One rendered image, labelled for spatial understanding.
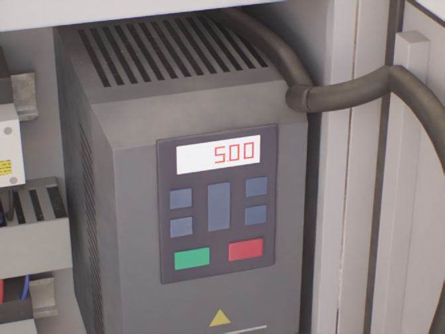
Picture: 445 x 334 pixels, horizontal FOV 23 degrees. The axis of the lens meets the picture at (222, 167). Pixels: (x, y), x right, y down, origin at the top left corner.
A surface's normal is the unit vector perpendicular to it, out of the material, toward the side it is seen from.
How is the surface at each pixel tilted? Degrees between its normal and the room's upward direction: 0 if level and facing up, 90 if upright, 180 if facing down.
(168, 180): 90
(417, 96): 46
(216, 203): 90
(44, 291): 90
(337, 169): 90
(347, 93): 62
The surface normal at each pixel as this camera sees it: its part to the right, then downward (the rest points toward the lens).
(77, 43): 0.00, -0.87
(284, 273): 0.29, 0.47
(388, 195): -0.94, 0.17
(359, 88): -0.20, -0.07
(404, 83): -0.62, -0.44
